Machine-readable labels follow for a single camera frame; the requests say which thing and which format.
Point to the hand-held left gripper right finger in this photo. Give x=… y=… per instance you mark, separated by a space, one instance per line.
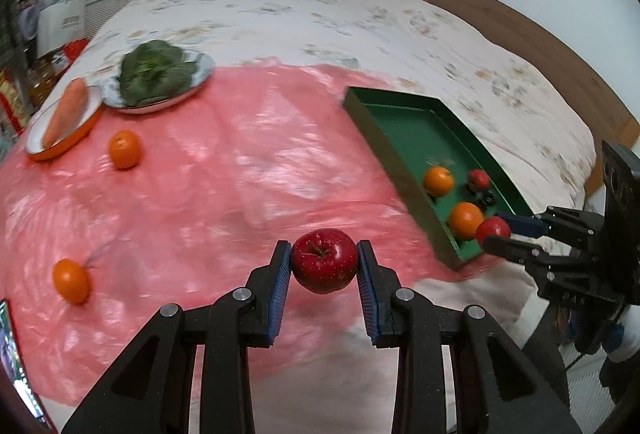
x=367 y=299

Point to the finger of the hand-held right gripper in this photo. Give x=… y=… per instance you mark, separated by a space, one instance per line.
x=515 y=251
x=525 y=225

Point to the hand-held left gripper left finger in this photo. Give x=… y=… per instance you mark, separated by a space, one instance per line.
x=280 y=294

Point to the red apple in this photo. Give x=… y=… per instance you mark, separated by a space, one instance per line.
x=492 y=230
x=322 y=266
x=478 y=178

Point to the dark plum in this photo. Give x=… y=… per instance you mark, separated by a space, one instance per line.
x=486 y=199

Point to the orange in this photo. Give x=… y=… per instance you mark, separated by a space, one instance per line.
x=124 y=149
x=438 y=180
x=466 y=220
x=72 y=280

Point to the green tray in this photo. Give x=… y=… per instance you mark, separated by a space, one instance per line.
x=410 y=129

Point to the person's right hand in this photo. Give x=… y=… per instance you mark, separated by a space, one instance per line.
x=614 y=336

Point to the pink plastic sheet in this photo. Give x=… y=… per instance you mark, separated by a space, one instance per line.
x=225 y=164

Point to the wooden headboard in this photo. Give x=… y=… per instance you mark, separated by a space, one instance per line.
x=500 y=24

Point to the striped white plate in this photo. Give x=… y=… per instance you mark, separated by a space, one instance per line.
x=200 y=69

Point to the green leafy vegetable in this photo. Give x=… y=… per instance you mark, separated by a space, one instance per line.
x=150 y=74

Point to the red smartphone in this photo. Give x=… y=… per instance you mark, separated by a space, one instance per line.
x=15 y=364

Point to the carrot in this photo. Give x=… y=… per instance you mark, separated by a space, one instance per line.
x=65 y=117

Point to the orange-rimmed white plate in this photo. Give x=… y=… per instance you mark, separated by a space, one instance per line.
x=35 y=142

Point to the cooking oil bottle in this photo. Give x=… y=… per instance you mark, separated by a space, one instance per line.
x=45 y=82

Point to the red plastic bag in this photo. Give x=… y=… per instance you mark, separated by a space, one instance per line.
x=75 y=50

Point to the red yellow rice bag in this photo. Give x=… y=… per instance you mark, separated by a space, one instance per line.
x=12 y=99

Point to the white cardboard box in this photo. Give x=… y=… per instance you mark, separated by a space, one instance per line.
x=62 y=24

